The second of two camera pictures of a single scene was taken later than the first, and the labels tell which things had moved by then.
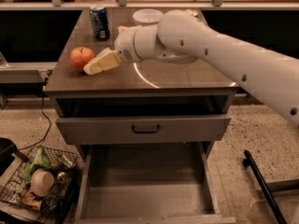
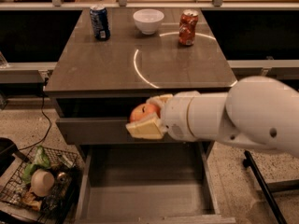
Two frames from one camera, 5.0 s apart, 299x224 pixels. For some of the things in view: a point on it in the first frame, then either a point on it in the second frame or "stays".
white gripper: [125, 45] → [175, 116]
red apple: [79, 56] → [143, 110]
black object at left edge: [7, 147] stays
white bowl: [147, 17] stays
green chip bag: [40, 161] stays
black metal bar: [249, 161] stays
